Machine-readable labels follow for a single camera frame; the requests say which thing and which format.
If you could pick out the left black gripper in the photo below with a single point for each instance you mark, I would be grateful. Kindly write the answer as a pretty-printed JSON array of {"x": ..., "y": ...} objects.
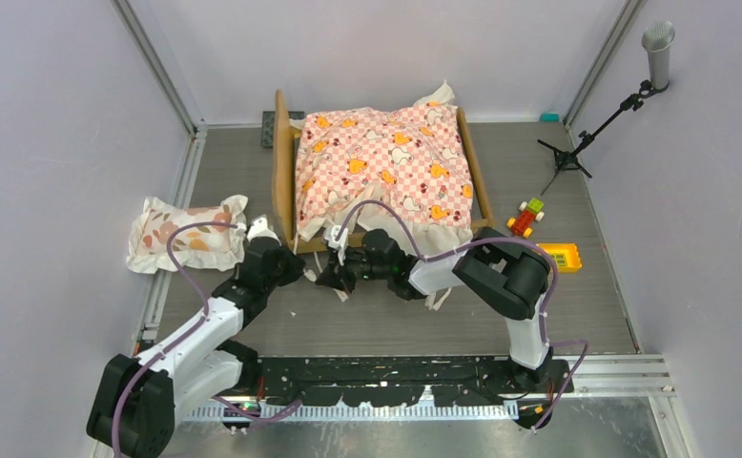
[{"x": 294, "y": 266}]

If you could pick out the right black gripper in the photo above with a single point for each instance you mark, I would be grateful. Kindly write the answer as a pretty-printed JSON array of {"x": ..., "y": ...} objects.
[{"x": 337, "y": 275}]

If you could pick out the wooden pet bed frame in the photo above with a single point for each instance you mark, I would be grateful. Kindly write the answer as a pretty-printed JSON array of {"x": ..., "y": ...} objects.
[{"x": 285, "y": 146}]

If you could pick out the white floral pillow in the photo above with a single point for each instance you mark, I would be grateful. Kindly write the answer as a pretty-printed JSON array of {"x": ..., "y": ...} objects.
[{"x": 165, "y": 236}]

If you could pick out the pink checkered duck blanket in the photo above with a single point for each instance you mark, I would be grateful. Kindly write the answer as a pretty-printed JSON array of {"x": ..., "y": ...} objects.
[{"x": 403, "y": 171}]

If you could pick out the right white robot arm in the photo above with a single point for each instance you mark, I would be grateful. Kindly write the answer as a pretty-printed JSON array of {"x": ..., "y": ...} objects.
[{"x": 514, "y": 277}]

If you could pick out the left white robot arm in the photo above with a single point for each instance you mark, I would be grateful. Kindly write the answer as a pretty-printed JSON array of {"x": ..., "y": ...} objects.
[{"x": 141, "y": 399}]

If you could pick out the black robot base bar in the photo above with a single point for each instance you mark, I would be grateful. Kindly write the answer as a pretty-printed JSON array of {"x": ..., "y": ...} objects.
[{"x": 402, "y": 388}]

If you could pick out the red green toy car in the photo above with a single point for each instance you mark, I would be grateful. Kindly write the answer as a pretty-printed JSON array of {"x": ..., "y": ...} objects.
[{"x": 529, "y": 212}]

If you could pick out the yellow toy window block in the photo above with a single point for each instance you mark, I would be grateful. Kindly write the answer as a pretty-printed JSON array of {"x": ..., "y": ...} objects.
[{"x": 566, "y": 256}]

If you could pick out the black microphone tripod stand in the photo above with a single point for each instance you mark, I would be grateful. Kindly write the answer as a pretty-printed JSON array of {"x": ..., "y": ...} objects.
[{"x": 565, "y": 161}]

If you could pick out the teal small block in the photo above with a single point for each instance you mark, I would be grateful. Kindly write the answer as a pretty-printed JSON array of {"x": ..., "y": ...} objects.
[{"x": 549, "y": 117}]

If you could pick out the grey microphone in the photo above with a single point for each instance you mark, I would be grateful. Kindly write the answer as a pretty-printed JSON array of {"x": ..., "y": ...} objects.
[{"x": 656, "y": 41}]

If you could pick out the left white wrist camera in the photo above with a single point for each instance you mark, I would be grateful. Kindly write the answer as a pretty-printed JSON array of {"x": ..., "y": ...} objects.
[{"x": 261, "y": 227}]

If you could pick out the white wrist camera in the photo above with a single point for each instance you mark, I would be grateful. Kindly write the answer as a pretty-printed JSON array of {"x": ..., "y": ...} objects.
[
  {"x": 336, "y": 240},
  {"x": 261, "y": 227}
]

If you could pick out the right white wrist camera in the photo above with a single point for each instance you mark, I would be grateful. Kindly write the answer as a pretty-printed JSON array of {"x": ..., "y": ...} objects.
[{"x": 336, "y": 240}]

